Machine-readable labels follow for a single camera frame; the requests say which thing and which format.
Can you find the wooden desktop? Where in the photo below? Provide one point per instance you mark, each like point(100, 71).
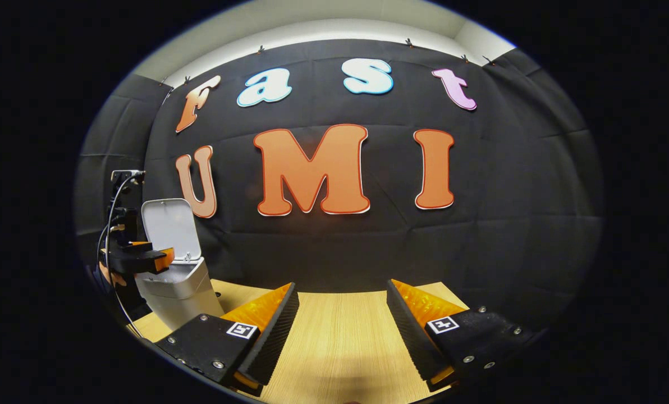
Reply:
point(340, 336)

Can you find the white desktop garbage bin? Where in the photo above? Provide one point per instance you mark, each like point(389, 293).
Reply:
point(186, 292)

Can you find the black backdrop cloth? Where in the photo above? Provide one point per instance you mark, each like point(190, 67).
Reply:
point(368, 247)

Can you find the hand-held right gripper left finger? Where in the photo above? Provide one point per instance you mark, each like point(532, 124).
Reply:
point(275, 336)

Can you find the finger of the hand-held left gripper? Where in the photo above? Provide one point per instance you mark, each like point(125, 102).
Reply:
point(138, 244)
point(167, 257)

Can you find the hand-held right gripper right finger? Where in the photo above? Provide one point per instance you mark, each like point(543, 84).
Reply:
point(410, 336)

